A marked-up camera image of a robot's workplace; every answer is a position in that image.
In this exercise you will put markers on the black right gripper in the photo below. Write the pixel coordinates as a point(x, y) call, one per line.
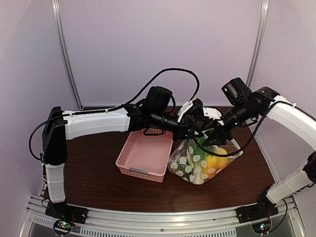
point(218, 134)

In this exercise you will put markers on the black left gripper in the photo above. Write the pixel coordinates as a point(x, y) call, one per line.
point(182, 132)

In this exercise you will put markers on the yellow lemon toy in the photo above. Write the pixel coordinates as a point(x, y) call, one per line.
point(222, 162)

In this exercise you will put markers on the green bok choy toy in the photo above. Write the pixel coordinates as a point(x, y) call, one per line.
point(198, 154)

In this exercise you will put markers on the clear zip top bag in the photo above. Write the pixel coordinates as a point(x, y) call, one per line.
point(181, 164)

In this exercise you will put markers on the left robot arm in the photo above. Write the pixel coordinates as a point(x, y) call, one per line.
point(63, 126)

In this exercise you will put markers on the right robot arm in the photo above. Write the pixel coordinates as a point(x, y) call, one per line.
point(266, 103)

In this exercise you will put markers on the pink perforated plastic basket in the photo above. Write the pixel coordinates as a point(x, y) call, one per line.
point(146, 155)

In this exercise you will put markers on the right circuit board with LEDs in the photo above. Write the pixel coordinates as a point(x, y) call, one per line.
point(261, 228)

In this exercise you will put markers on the circuit board with leds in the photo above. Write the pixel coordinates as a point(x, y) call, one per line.
point(261, 228)
point(62, 227)

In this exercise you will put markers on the left circuit board with LEDs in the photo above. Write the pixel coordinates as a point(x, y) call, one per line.
point(62, 227)

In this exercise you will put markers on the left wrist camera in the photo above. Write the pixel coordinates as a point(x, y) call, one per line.
point(194, 108)

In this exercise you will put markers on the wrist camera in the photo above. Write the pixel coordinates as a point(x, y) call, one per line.
point(212, 113)
point(194, 108)

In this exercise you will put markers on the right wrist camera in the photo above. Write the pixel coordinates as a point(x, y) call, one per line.
point(212, 113)

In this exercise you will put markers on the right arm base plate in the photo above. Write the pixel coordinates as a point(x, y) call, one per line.
point(254, 212)

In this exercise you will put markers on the front aluminium frame rail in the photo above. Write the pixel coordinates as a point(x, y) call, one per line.
point(224, 222)

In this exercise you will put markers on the right aluminium corner post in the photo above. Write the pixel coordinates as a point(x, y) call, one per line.
point(263, 18)

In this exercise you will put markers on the aluminium corner post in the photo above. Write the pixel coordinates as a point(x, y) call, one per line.
point(263, 18)
point(64, 53)

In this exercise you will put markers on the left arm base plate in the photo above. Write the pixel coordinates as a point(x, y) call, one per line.
point(63, 211)

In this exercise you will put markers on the left aluminium corner post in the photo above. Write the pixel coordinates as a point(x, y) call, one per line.
point(64, 53)

